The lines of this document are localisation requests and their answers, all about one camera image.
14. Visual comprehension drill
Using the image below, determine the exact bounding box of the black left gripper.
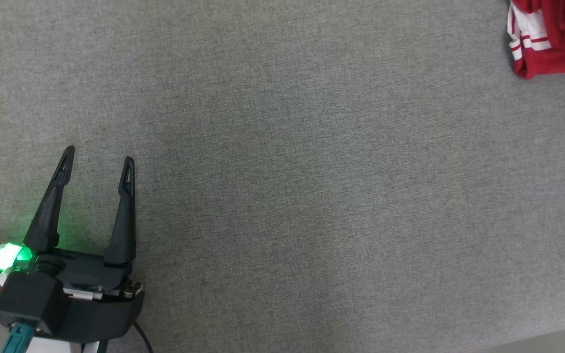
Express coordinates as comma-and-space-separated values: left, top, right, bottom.
21, 145, 145, 344

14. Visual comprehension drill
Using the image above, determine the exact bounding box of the red jersey with black number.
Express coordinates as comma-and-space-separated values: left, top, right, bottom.
506, 0, 565, 80

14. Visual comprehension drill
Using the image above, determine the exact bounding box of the grey fabric sofa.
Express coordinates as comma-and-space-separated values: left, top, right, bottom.
0, 0, 565, 353

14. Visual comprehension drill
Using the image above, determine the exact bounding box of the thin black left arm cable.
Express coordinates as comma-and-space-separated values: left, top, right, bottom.
132, 320, 154, 353

